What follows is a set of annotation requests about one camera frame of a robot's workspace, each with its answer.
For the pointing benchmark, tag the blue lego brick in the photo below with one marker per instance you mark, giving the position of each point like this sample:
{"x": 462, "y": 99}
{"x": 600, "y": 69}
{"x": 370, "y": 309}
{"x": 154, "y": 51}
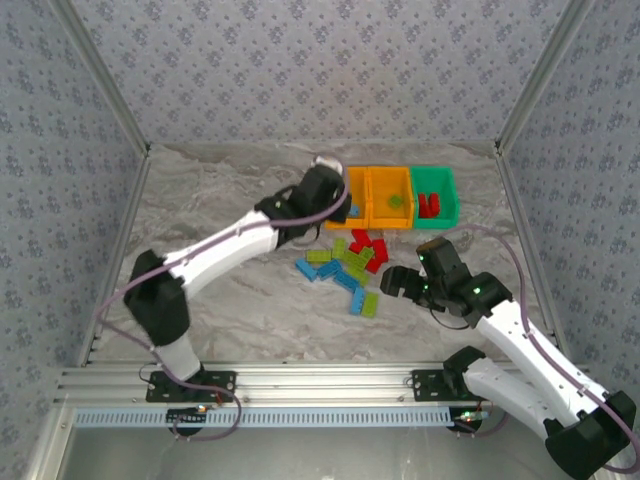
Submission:
{"x": 329, "y": 269}
{"x": 307, "y": 269}
{"x": 348, "y": 280}
{"x": 358, "y": 301}
{"x": 354, "y": 211}

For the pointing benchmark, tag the small red lego brick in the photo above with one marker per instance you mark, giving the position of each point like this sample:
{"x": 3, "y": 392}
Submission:
{"x": 357, "y": 247}
{"x": 373, "y": 266}

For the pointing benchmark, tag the small green lego brick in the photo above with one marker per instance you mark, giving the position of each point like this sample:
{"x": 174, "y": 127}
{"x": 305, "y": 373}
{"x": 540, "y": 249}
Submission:
{"x": 366, "y": 253}
{"x": 396, "y": 201}

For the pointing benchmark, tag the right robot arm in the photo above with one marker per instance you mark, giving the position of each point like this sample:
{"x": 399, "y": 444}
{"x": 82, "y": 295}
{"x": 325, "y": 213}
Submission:
{"x": 525, "y": 350}

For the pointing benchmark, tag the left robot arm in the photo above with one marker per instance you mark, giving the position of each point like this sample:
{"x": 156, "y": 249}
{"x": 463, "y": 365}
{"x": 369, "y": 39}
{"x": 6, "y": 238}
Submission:
{"x": 160, "y": 300}

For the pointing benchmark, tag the orange plastic bin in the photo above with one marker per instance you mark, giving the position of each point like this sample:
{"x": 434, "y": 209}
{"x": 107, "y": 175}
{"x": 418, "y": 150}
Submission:
{"x": 381, "y": 187}
{"x": 360, "y": 185}

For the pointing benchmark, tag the green plastic bin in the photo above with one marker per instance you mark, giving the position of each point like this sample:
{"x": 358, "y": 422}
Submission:
{"x": 435, "y": 223}

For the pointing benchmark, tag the small black controller board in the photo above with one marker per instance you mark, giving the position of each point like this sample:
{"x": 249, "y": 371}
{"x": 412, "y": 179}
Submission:
{"x": 185, "y": 419}
{"x": 470, "y": 422}

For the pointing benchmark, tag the metal lower panel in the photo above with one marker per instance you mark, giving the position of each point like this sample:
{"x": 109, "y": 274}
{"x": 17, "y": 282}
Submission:
{"x": 320, "y": 455}

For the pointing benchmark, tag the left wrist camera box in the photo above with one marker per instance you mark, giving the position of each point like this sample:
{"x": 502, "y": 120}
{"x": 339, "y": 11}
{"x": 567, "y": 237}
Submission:
{"x": 325, "y": 161}

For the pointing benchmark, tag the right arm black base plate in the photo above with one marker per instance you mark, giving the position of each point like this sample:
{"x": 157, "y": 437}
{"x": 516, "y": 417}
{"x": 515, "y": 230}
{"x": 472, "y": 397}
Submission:
{"x": 425, "y": 385}

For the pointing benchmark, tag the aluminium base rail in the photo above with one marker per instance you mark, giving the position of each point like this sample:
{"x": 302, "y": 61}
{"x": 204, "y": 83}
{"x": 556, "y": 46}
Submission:
{"x": 320, "y": 382}

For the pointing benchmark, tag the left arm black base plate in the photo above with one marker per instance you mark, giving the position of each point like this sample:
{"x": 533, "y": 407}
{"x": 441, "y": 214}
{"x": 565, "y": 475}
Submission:
{"x": 225, "y": 382}

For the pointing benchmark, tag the aluminium upright post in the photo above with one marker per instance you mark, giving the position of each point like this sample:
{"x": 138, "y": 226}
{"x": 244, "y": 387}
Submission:
{"x": 538, "y": 75}
{"x": 106, "y": 75}

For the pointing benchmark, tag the aluminium frame leg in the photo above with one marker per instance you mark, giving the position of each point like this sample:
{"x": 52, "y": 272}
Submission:
{"x": 47, "y": 445}

